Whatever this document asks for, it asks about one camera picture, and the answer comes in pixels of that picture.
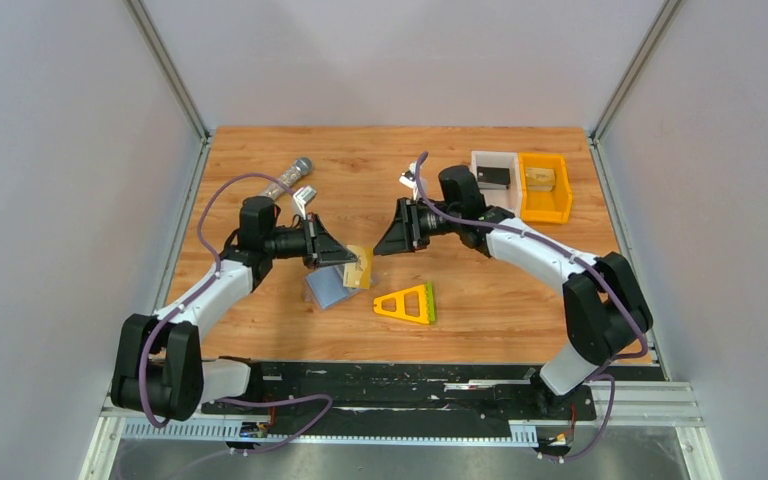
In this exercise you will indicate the silver glitter microphone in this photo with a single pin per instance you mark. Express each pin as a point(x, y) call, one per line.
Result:
point(301, 167)

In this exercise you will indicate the left aluminium frame post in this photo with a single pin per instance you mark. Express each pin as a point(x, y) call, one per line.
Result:
point(149, 31)

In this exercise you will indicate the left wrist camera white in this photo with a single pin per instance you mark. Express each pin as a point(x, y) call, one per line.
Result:
point(302, 198)

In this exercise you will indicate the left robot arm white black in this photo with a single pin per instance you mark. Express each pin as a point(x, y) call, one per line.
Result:
point(159, 369)

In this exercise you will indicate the gold credit card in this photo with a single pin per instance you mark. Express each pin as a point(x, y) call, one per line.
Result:
point(358, 275)

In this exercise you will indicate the right aluminium frame post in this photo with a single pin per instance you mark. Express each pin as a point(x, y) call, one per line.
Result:
point(657, 29)

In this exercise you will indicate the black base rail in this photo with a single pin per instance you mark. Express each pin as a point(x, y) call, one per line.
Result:
point(403, 399)

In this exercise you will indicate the aluminium frame post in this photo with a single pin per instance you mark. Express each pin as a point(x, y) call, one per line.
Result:
point(149, 31)
point(657, 29)

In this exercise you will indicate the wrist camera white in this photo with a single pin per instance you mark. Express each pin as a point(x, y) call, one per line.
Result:
point(408, 179)
point(302, 198)

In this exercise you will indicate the black card in white bin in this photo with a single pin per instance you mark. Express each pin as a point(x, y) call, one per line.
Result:
point(493, 178)

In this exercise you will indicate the green toy brick strip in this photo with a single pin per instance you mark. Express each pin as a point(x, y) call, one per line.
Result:
point(429, 304)

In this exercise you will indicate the white plastic bin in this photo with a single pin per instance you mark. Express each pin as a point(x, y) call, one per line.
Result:
point(511, 199)

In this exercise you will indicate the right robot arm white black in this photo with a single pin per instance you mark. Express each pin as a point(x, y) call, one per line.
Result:
point(605, 309)

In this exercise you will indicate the pink leather card holder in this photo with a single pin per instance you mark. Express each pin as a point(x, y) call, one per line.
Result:
point(325, 287)

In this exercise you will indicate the yellow triangular toy block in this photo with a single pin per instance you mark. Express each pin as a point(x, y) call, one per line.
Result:
point(405, 305)

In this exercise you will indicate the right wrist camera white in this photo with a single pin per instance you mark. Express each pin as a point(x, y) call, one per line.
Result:
point(408, 179)

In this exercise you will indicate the yellow plastic bin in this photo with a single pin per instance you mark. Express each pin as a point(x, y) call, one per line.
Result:
point(547, 195)

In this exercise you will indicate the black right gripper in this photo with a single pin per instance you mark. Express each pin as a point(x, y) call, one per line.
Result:
point(409, 225)

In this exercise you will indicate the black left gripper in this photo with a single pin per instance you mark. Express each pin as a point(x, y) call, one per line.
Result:
point(314, 240)

